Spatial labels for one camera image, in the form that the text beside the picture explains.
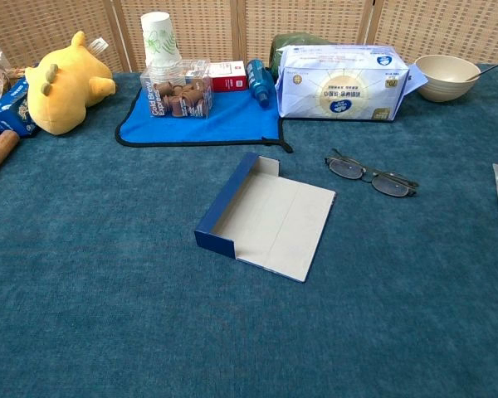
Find blue cardboard glasses box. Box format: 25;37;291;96
193;151;338;284

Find black thin-framed eyeglasses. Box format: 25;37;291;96
325;148;420;198

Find blue cloth with black trim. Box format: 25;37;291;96
114;85;294;154

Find blue plastic bottle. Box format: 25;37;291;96
246;58;276;110

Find red and white small box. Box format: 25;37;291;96
207;60;249;93

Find clear coffee capsule box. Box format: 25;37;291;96
139;60;214;119

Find white wet wipes pack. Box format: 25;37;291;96
274;44;411;123

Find green bag behind tissues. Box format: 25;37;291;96
269;32;334;80

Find white paper cup stack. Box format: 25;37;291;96
139;11;183;84

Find woven folding screen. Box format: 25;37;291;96
0;0;498;74

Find yellow plush toy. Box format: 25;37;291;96
24;30;117;137

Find beige bowl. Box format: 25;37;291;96
413;54;482;104

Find long blue biscuit box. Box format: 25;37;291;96
0;76;41;140

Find metal spoon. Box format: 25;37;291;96
463;56;498;82

